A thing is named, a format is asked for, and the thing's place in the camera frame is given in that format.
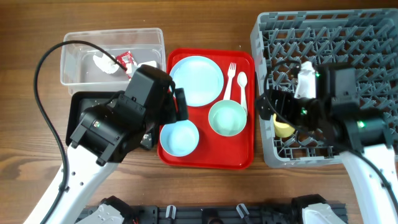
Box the food scraps with rice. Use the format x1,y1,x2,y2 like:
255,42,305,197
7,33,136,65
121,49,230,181
93,98,156,149

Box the white plastic fork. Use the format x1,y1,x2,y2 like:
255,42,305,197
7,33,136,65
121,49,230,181
223,62,236,100

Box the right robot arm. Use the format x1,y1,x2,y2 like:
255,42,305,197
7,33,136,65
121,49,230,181
255,60,397,223

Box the light blue small bowl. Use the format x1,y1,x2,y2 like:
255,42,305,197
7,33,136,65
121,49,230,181
160,120,200,157

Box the grey dishwasher rack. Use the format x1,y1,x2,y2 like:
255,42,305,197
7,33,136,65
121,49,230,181
250,8,398,169

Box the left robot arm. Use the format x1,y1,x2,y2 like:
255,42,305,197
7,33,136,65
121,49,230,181
26,65,188,223

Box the white plastic spoon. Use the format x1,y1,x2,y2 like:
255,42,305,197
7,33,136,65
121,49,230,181
237,72,248,114

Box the clear plastic bin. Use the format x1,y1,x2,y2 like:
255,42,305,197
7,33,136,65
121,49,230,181
60,28,166,95

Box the yellow plastic cup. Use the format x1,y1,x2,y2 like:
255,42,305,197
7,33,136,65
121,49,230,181
273,114,295,138

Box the red ketchup packet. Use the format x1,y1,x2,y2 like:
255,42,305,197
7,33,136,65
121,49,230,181
116,51,138,80

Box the light blue plate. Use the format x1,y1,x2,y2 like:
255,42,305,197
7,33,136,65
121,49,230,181
170,56,224,107

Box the mint green bowl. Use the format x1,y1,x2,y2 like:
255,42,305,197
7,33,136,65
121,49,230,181
208,100,248,137

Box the red serving tray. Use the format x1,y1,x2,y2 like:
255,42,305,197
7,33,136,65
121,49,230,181
157,48,256,169

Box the black waste tray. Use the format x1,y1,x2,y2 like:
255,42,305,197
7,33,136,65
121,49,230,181
65,91,159,146

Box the white napkin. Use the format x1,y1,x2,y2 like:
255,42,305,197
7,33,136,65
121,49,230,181
93,54,119,74

